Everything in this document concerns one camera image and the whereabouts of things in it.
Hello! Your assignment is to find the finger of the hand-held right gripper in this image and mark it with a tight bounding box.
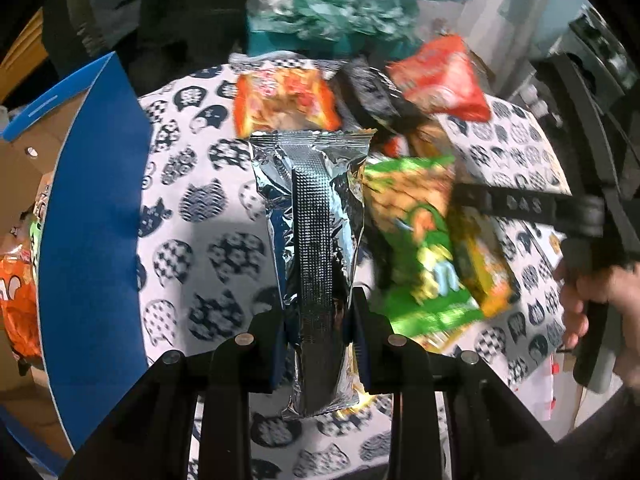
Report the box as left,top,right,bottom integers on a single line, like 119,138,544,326
450,181,502,217

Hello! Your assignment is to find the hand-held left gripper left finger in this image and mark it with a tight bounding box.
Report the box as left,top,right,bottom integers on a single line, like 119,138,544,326
62,305,292,480

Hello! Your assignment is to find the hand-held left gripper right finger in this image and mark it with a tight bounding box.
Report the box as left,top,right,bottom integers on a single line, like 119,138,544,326
351,291,557,480

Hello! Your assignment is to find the green snack packet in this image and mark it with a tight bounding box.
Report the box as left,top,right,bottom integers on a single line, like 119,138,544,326
362,155,486,351

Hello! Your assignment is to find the yellow snack packet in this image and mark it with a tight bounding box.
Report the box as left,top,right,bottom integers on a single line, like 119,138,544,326
447,205,516,318

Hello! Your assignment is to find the red snack packet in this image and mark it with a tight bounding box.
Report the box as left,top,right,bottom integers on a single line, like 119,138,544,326
386,35,492,122

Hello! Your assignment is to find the black snack packet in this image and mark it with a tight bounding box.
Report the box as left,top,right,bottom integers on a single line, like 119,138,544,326
332,57,431,136

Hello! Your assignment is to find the silver foil snack packet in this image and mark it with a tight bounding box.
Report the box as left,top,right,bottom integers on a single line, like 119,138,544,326
249,129,378,421

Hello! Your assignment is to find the blue cardboard box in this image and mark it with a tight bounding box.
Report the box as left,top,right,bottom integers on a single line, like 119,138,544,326
0,52,153,476

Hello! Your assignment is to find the orange white-dotted snack packet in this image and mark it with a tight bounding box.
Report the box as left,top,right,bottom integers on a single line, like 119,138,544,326
0,245,43,366

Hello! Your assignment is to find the person's right hand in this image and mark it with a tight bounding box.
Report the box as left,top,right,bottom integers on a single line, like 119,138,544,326
553,259,640,377

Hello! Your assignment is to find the cat print tablecloth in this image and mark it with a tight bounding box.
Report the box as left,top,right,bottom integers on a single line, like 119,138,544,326
135,57,573,480

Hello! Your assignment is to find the teal plastic bag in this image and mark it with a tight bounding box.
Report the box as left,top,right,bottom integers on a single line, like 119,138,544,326
245,0,426,61

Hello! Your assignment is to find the hanging black jacket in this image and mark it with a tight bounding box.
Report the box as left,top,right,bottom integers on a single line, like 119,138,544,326
40,0,251,81

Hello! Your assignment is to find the wooden louvered cabinet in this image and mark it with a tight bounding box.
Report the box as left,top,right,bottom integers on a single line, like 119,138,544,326
0,7,48,86

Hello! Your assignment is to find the dark metal frame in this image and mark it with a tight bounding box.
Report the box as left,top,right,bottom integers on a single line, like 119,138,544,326
530,55,640,266

